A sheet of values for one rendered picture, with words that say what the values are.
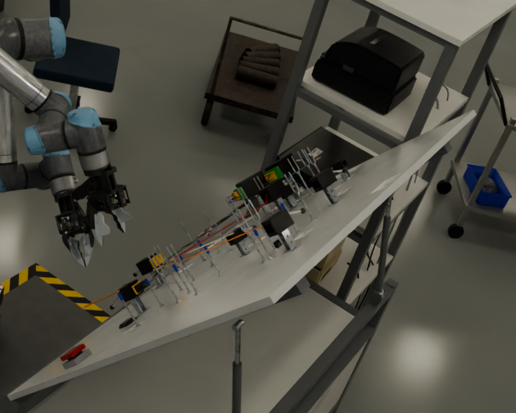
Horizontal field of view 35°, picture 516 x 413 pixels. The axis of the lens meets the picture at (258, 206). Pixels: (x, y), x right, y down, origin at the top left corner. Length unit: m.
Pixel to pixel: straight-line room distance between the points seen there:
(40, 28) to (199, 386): 1.15
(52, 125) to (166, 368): 0.87
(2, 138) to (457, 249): 3.24
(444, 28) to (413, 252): 2.44
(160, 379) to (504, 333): 2.48
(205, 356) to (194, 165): 2.38
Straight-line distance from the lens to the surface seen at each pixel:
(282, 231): 1.89
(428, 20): 2.62
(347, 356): 2.86
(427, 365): 4.21
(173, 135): 5.12
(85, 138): 2.12
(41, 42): 2.42
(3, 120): 2.42
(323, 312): 2.97
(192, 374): 2.62
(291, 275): 1.64
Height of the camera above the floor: 2.73
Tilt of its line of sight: 35 degrees down
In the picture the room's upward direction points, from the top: 18 degrees clockwise
